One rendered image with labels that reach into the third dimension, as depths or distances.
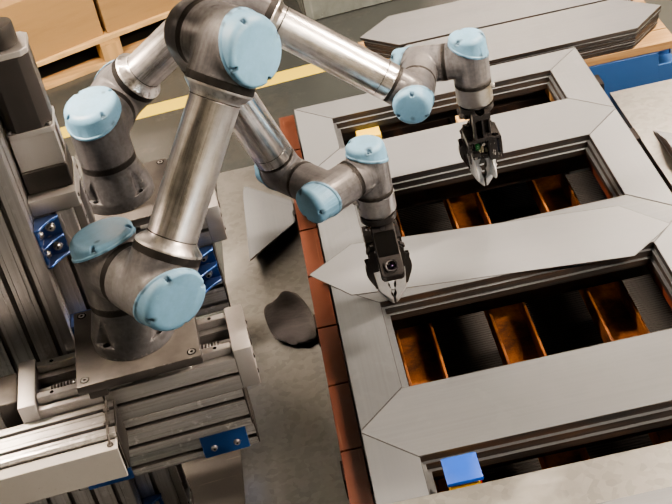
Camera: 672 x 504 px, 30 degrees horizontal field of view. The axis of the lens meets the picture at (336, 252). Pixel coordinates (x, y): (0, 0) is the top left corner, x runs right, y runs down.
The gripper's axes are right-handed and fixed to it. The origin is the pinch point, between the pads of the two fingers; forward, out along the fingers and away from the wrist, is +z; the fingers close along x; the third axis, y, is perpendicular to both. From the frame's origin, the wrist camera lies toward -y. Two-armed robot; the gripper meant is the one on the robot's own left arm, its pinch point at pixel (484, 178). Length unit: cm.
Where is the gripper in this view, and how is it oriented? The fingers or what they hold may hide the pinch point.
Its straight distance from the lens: 271.7
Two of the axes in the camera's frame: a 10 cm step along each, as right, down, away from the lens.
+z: 1.8, 8.0, 5.7
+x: 9.8, -2.2, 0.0
